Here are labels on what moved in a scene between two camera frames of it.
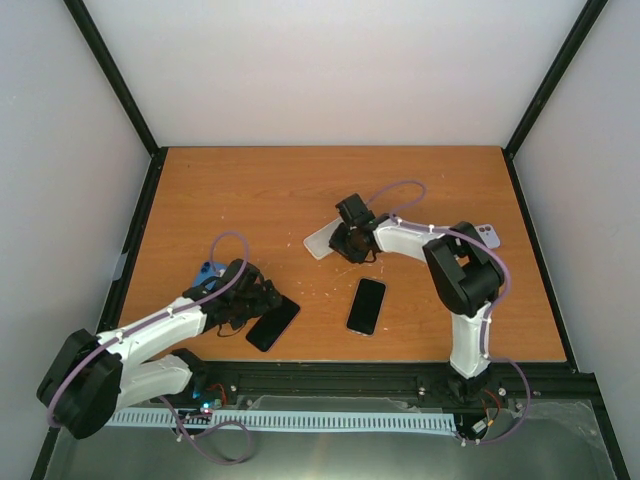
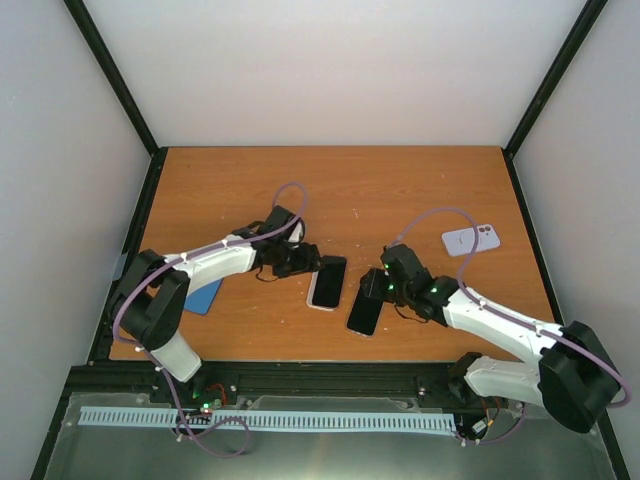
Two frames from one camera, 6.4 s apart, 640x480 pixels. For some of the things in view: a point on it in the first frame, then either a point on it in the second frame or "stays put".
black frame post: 584,24 stays put
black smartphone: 366,306 stays put
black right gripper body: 346,245 to 400,294
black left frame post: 123,94 stays put
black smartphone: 318,242 to 310,296
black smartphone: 268,330 to 329,281
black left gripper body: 251,308 to 291,263
